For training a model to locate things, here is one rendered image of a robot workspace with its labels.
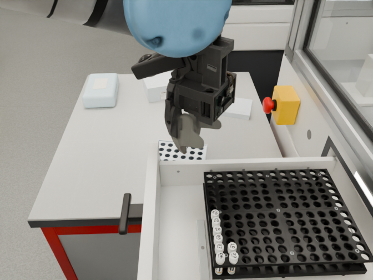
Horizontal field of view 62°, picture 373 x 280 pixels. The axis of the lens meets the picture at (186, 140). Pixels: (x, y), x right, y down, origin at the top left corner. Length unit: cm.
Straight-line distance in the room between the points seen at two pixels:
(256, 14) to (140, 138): 61
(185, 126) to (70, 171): 39
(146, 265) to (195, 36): 30
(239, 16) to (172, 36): 98
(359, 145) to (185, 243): 32
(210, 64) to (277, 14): 81
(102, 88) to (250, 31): 56
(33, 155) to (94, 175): 137
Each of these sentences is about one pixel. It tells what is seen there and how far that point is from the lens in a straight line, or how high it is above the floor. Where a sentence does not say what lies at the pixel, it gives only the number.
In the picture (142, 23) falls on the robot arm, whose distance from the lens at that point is 20.
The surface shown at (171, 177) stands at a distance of 61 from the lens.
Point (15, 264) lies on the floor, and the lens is 166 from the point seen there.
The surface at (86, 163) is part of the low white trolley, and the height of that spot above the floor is 76.
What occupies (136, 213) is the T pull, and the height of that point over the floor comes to 91.
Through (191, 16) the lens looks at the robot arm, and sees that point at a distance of 22.
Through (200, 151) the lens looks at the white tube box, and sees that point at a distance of 76.
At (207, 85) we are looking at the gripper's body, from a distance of 44.
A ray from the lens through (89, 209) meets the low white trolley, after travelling 71.
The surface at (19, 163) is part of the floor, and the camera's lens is 211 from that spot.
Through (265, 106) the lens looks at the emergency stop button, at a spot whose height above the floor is 88.
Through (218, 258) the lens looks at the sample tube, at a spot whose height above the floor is 91.
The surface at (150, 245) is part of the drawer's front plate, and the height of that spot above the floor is 93.
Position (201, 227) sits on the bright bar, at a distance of 55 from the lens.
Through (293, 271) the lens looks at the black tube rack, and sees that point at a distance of 51.
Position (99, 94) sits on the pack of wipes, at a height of 80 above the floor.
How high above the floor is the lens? 130
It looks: 40 degrees down
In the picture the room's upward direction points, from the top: straight up
